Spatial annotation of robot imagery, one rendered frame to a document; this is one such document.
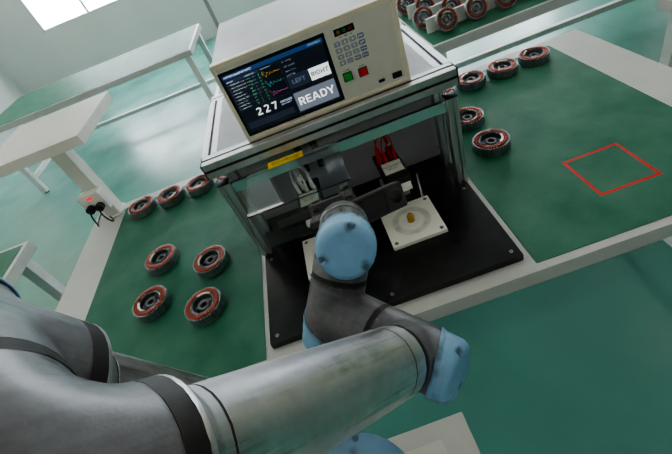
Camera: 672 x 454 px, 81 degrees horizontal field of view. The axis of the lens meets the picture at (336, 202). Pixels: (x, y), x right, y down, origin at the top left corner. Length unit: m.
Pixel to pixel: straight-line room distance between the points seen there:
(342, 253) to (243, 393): 0.25
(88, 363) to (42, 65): 8.02
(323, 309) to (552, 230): 0.72
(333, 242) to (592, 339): 1.45
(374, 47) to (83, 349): 0.84
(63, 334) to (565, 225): 1.03
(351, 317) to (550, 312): 1.42
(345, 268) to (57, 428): 0.34
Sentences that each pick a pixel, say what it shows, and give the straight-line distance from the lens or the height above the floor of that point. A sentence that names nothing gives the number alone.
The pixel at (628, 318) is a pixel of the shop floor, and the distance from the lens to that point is 1.89.
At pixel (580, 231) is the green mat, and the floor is 0.75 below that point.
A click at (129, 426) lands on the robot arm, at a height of 1.42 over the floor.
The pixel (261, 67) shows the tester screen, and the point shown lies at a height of 1.28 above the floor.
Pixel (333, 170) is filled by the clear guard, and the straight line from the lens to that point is 0.90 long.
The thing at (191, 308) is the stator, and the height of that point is 0.78.
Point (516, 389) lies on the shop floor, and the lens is 1.70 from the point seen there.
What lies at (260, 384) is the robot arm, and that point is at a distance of 0.28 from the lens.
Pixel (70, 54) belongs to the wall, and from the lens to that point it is 8.06.
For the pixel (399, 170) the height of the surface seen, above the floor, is 0.92.
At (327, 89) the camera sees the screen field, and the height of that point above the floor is 1.17.
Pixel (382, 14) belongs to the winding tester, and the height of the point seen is 1.29.
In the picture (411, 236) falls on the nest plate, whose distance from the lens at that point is 1.08.
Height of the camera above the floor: 1.57
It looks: 39 degrees down
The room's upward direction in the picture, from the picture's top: 23 degrees counter-clockwise
